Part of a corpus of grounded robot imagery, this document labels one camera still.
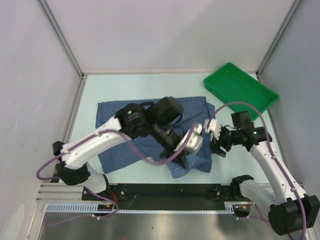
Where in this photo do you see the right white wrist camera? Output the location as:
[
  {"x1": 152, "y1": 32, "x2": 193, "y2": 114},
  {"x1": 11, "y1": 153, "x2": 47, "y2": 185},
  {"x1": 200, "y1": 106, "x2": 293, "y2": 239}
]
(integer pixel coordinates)
[{"x1": 204, "y1": 119, "x2": 222, "y2": 140}]

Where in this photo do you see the blue checkered long sleeve shirt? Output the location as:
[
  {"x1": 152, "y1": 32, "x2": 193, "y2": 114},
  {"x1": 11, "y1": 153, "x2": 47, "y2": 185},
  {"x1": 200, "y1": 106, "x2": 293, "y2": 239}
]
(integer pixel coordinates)
[{"x1": 95, "y1": 96, "x2": 215, "y2": 178}]

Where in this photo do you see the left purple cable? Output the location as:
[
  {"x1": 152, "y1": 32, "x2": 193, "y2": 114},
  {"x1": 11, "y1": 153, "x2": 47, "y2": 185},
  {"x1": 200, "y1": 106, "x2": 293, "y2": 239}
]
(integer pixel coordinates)
[{"x1": 36, "y1": 126, "x2": 201, "y2": 227}]

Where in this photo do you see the grey slotted cable duct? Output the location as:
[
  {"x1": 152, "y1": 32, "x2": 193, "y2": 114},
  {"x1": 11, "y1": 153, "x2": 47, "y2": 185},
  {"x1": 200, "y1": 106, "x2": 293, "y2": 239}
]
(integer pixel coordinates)
[{"x1": 46, "y1": 201, "x2": 251, "y2": 215}]

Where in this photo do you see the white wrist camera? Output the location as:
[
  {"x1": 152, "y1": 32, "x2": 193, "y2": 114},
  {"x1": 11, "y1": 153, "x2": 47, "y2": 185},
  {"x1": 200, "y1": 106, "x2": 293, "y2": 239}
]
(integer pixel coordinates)
[
  {"x1": 204, "y1": 119, "x2": 222, "y2": 140},
  {"x1": 180, "y1": 123, "x2": 203, "y2": 153}
]

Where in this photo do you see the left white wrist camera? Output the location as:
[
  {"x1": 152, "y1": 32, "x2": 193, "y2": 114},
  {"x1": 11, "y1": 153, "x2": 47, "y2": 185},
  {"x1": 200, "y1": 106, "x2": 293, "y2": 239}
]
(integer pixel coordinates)
[{"x1": 180, "y1": 123, "x2": 203, "y2": 153}]

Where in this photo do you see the green plastic tray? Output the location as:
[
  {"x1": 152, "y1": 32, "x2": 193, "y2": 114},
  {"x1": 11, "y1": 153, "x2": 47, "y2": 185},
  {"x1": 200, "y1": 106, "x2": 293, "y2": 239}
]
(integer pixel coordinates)
[{"x1": 203, "y1": 62, "x2": 280, "y2": 113}]

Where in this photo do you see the aluminium frame rail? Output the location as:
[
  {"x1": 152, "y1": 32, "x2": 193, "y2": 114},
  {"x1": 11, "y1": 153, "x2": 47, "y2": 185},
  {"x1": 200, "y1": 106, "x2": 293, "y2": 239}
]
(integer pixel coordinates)
[{"x1": 36, "y1": 182, "x2": 306, "y2": 203}]

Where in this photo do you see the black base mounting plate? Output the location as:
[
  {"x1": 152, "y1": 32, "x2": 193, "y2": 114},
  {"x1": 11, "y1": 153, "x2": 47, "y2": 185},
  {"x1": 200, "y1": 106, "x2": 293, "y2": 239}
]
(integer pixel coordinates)
[{"x1": 82, "y1": 183, "x2": 251, "y2": 212}]

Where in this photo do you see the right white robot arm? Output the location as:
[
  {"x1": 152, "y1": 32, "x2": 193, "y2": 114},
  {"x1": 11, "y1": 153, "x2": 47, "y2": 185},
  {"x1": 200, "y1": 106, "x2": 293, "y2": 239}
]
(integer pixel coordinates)
[{"x1": 204, "y1": 111, "x2": 320, "y2": 236}]

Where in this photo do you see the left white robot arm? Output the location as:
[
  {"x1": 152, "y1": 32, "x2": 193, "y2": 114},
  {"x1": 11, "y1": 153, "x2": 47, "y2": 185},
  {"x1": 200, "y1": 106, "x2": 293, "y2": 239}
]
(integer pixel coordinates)
[{"x1": 55, "y1": 97, "x2": 193, "y2": 200}]

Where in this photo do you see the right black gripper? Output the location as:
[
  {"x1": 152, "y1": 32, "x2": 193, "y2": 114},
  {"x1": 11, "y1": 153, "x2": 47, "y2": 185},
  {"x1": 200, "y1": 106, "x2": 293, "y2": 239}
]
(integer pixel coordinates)
[{"x1": 208, "y1": 124, "x2": 241, "y2": 158}]

